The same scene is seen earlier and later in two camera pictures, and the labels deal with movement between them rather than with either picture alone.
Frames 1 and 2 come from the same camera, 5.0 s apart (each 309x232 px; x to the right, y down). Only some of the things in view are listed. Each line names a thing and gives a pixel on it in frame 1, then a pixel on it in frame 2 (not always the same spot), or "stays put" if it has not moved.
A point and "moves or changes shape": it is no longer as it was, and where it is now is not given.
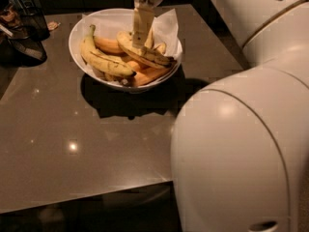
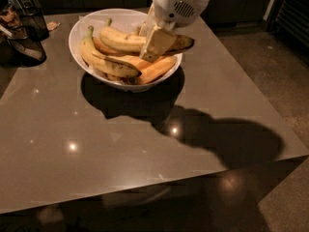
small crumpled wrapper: x=52 y=25 stays put
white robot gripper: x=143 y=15 → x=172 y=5
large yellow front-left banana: x=101 y=62 stays put
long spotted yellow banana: x=143 y=55 moves or changes shape
